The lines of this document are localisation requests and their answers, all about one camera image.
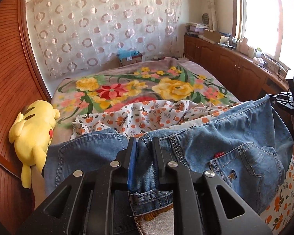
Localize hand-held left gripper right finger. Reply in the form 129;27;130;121
152;137;273;235

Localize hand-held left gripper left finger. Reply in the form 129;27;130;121
16;137;137;235

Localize blue denim pants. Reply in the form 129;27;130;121
44;93;294;235

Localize orange-print white bed sheet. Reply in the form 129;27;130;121
71;99;294;235

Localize pale pink bottle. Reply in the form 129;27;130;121
239;37;249;53

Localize long wooden cabinet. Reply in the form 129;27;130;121
184;34;292;103

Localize window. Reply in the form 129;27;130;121
231;0;294;71

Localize floral blanket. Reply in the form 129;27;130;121
50;57;242;137

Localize open cardboard box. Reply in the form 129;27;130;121
203;29;228;44

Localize yellow plush toy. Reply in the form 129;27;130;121
9;100;60;189

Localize small cardboard box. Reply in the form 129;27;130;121
117;52;145;67

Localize stack of papers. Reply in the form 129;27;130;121
185;23;209;35

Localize white window curtain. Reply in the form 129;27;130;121
206;0;222;31

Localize sheer circle-pattern curtain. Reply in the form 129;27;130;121
27;0;183;77

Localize tangle of cables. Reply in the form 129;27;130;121
265;54;288;81

